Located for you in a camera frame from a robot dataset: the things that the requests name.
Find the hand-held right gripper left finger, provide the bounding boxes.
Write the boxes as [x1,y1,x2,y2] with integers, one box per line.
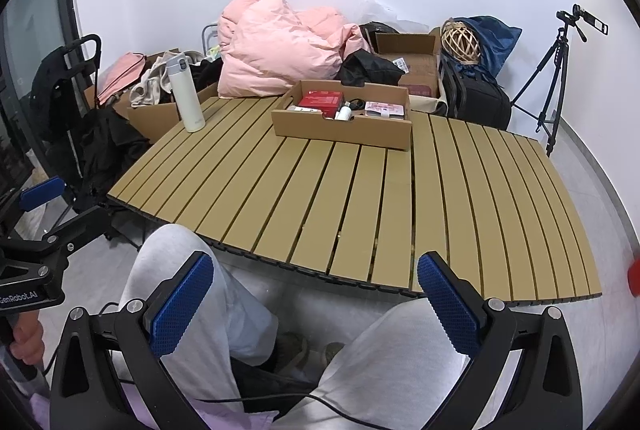
[49,251,216,430]

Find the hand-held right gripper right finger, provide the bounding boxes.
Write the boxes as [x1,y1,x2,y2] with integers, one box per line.
[416,251,584,430]

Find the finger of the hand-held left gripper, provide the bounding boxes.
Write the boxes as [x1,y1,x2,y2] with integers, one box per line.
[0,176,67,238]
[42,205,110,261]

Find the shallow cardboard box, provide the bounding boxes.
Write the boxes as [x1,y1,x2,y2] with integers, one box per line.
[271,80,413,152]

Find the person's left forearm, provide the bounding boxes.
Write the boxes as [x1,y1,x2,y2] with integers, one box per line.
[20,377,53,430]

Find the person's left hand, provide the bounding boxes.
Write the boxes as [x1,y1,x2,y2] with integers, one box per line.
[10,309,46,367]

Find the person's left leg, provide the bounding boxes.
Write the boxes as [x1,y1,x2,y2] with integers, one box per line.
[111,224,280,430]

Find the person's leg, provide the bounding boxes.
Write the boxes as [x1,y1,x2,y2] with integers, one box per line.
[111,224,280,430]
[272,297,501,430]

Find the person's right leg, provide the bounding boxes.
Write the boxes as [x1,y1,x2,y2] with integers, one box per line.
[272,297,501,430]

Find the black jacket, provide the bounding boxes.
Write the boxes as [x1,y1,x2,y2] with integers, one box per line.
[29,47,77,145]

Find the person's left shoe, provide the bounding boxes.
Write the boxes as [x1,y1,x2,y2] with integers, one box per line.
[276,332,309,369]

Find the person's shoe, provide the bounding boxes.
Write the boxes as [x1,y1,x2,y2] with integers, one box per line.
[276,332,309,369]
[320,342,347,367]

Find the person's right shoe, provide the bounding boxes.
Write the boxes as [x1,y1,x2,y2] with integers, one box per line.
[320,342,347,367]

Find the open brown cardboard box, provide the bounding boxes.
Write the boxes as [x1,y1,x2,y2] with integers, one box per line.
[125,82,221,142]

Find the glass sliding door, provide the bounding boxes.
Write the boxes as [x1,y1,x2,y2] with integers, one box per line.
[0,0,82,211]

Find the pink bag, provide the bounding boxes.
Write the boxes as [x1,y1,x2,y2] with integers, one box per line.
[96,52,147,106]

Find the black folding cart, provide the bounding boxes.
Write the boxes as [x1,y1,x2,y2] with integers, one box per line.
[62,34,104,183]

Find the beige garment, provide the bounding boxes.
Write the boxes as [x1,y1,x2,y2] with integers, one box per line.
[130,55,175,107]

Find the white thermos bottle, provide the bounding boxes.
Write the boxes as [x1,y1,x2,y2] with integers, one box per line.
[166,51,207,133]

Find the red object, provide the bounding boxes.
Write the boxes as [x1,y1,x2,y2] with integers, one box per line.
[626,257,640,299]

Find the black garment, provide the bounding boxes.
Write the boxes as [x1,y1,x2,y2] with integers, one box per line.
[192,59,224,94]

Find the cream cloth bag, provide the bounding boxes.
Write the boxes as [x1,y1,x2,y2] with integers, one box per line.
[410,95,449,116]

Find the black backpack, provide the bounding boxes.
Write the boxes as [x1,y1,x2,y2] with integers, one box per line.
[440,60,512,131]

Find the large cardboard box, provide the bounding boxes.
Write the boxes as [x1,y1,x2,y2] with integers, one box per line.
[374,32,442,100]

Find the red box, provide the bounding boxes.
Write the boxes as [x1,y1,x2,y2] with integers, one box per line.
[298,91,346,119]

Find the black cloth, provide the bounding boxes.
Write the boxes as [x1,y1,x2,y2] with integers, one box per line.
[334,51,407,87]

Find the black tripod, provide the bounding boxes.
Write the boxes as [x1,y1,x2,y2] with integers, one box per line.
[510,22,576,159]

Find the pink down jacket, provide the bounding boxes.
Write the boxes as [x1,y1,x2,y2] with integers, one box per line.
[217,0,373,100]

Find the woven bamboo ball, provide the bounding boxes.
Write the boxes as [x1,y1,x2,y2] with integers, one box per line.
[441,21,482,63]

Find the blue bag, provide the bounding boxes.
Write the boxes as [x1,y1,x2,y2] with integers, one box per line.
[447,16,522,81]

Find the dark round bag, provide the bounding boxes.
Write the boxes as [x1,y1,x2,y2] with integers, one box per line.
[359,22,401,55]

